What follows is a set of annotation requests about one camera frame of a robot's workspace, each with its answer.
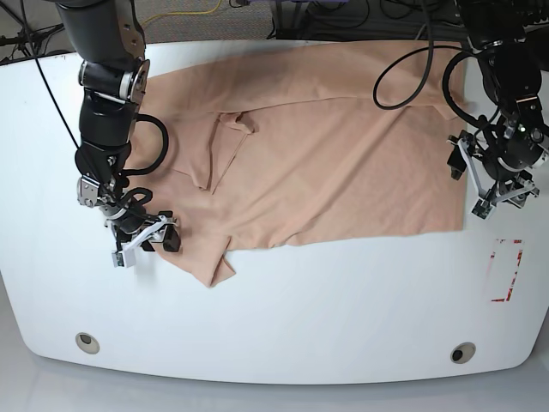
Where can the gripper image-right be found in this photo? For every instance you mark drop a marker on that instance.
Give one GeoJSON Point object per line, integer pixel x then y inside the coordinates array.
{"type": "Point", "coordinates": [509, 148]}

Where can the table cable grommet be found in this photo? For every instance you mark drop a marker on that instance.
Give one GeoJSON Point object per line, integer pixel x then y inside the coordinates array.
{"type": "Point", "coordinates": [87, 343]}
{"type": "Point", "coordinates": [463, 353]}

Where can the left table cable grommet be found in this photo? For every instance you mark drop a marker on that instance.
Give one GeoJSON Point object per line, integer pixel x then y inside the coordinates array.
{"type": "Point", "coordinates": [87, 343]}

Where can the peach t-shirt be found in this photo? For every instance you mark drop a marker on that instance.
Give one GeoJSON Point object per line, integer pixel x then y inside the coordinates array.
{"type": "Point", "coordinates": [300, 146]}

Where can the black tripod stand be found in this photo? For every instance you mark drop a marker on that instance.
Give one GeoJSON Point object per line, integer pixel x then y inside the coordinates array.
{"type": "Point", "coordinates": [28, 42]}

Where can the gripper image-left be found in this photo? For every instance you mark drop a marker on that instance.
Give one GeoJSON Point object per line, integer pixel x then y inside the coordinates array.
{"type": "Point", "coordinates": [125, 215]}

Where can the red tape rectangle marking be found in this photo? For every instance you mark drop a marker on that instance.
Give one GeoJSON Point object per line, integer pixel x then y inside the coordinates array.
{"type": "Point", "coordinates": [504, 264]}

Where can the right table cable grommet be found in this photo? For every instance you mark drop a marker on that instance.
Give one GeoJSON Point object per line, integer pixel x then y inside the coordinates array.
{"type": "Point", "coordinates": [463, 353]}

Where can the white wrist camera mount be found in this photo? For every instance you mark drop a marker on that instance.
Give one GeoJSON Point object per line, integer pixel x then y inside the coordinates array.
{"type": "Point", "coordinates": [127, 243]}
{"type": "Point", "coordinates": [492, 183]}

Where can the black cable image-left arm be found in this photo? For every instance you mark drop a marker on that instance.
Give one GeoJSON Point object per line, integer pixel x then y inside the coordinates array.
{"type": "Point", "coordinates": [116, 140]}

